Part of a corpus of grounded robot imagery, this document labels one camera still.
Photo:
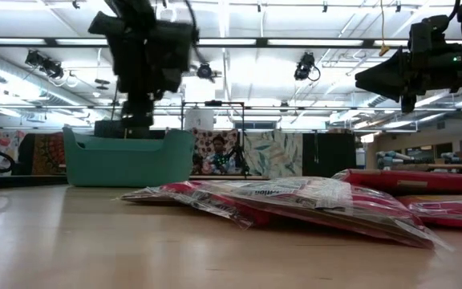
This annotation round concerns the black ceiling camera cluster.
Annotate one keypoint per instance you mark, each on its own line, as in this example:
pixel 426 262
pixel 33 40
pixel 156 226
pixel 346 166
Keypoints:
pixel 50 68

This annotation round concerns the wooden workbench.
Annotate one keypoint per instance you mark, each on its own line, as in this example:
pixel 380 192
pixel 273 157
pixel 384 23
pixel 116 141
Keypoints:
pixel 435 165

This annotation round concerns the black metal rack frame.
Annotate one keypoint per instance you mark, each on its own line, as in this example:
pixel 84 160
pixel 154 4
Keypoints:
pixel 215 103

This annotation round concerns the white cylinder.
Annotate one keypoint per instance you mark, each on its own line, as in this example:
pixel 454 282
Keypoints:
pixel 199 119

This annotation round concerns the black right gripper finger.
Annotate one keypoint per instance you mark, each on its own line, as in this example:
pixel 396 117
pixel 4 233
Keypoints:
pixel 383 78

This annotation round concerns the floral fabric panel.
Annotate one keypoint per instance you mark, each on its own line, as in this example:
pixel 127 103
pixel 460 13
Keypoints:
pixel 203 140

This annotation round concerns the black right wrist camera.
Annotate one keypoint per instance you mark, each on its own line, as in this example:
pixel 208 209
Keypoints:
pixel 429 36

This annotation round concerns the leaf print panel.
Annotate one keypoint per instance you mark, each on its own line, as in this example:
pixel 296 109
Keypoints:
pixel 271 152

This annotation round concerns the white floral cloth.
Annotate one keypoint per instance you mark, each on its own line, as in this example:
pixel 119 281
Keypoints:
pixel 2 142

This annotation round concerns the teal plastic basket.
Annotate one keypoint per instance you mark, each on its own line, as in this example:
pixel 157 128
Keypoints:
pixel 126 164

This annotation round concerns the black box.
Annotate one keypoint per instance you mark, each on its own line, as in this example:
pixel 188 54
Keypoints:
pixel 102 129

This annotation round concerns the person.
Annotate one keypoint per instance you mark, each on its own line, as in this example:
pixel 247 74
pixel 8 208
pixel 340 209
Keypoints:
pixel 219 160

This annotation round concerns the black tripod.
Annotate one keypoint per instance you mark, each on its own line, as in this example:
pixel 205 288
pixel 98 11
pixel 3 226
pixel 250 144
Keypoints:
pixel 239 154

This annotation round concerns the dark orange patterned panel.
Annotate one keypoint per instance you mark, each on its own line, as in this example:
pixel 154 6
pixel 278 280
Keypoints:
pixel 48 152

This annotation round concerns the black cabinet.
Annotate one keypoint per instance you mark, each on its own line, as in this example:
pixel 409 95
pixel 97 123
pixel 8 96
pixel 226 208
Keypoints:
pixel 331 154

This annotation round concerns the red popcorn bag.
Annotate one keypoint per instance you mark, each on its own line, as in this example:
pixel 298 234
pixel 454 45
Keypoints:
pixel 295 200
pixel 415 182
pixel 455 212

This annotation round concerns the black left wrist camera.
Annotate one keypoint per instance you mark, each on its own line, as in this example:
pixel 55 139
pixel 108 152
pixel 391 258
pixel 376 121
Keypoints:
pixel 102 26

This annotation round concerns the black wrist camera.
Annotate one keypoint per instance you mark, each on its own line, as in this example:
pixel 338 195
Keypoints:
pixel 429 36
pixel 102 26

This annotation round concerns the black table border strip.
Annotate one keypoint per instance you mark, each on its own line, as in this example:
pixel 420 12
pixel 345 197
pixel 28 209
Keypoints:
pixel 30 181

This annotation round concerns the black overhead frame bar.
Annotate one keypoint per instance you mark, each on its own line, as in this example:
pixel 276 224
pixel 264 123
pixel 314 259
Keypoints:
pixel 295 42

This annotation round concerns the round black ceiling camera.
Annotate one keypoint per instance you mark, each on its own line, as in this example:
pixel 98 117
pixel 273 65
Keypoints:
pixel 205 71

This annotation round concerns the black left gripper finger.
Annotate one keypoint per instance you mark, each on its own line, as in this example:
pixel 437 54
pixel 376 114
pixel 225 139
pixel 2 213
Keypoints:
pixel 136 114

